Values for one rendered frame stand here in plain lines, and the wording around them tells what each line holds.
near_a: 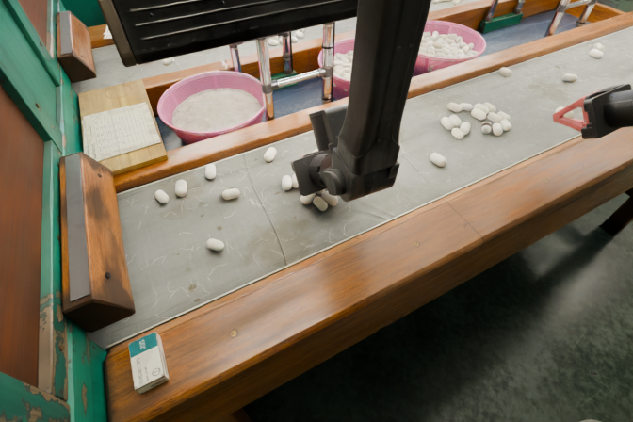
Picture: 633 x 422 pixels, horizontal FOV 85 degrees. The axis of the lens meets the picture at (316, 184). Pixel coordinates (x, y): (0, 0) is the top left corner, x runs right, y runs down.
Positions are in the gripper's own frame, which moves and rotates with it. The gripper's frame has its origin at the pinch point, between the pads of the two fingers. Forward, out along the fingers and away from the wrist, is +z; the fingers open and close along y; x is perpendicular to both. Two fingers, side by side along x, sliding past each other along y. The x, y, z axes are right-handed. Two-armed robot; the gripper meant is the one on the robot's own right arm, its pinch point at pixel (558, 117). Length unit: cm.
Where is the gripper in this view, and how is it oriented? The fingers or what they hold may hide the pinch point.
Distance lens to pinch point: 80.2
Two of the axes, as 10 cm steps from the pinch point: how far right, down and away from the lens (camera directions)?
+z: -3.5, -0.6, 9.3
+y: -8.8, 3.5, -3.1
